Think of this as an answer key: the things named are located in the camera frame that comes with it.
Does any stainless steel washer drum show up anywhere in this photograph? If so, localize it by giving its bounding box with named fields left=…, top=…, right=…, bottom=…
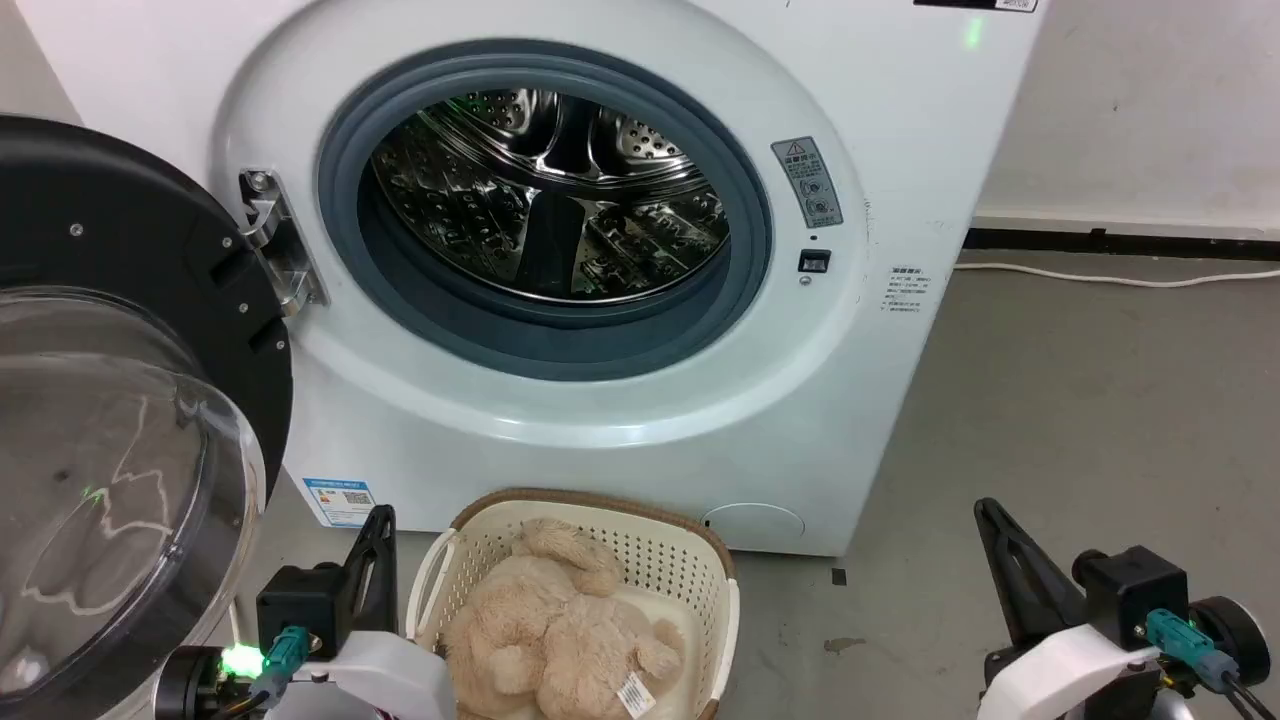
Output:
left=370, top=88, right=731, bottom=304

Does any white printed care label tag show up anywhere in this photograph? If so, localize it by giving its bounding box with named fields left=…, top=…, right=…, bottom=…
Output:
left=615, top=672, right=659, bottom=719

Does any blue white energy label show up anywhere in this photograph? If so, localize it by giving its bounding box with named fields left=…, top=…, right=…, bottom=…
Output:
left=302, top=477, right=377, bottom=529

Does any teal left camera connector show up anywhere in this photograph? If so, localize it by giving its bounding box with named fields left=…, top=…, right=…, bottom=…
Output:
left=262, top=625, right=312, bottom=701

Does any white floor cable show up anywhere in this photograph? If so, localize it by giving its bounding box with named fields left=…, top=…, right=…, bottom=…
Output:
left=953, top=262, right=1280, bottom=289

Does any white front-load washing machine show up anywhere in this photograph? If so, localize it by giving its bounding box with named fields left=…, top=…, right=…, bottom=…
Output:
left=15, top=0, right=1049, bottom=561

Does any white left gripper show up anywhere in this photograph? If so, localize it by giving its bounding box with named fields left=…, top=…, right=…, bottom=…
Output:
left=265, top=505, right=457, bottom=720

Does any chrome door hinge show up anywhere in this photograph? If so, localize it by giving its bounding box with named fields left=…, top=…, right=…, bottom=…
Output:
left=238, top=170, right=329, bottom=319

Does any thin black right gripper cable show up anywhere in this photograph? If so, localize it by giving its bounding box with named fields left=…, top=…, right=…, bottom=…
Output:
left=1222, top=675, right=1280, bottom=720

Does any teal right camera connector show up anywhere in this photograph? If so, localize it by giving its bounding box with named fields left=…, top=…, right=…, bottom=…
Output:
left=1145, top=608, right=1241, bottom=693

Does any black rimmed glass washer door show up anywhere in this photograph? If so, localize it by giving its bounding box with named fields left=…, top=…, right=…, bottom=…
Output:
left=0, top=113, right=296, bottom=720

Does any small white text label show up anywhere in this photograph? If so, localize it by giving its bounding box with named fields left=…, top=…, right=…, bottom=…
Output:
left=880, top=265, right=931, bottom=316

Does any grey warning sticker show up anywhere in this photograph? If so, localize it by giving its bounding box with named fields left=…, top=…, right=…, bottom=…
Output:
left=770, top=136, right=844, bottom=230

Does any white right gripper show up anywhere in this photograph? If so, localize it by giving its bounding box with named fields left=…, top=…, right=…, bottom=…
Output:
left=975, top=497, right=1166, bottom=720

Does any round white filter cover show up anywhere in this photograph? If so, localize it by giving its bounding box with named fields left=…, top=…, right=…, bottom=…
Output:
left=703, top=502, right=806, bottom=549

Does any teal camera connector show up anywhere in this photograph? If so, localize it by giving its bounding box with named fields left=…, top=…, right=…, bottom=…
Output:
left=262, top=625, right=312, bottom=701
left=1145, top=608, right=1241, bottom=693

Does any black wall baseboard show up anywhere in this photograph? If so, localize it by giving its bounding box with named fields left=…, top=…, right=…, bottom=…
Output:
left=965, top=228, right=1280, bottom=263

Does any beige plush teddy bear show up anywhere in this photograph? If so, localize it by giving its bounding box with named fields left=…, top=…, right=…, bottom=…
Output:
left=440, top=517, right=686, bottom=720

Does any cream perforated laundry basket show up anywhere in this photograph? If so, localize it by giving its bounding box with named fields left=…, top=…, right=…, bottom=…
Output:
left=405, top=488, right=741, bottom=720

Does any grey rubber door gasket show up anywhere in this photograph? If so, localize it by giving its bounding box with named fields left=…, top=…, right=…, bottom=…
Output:
left=317, top=40, right=774, bottom=383

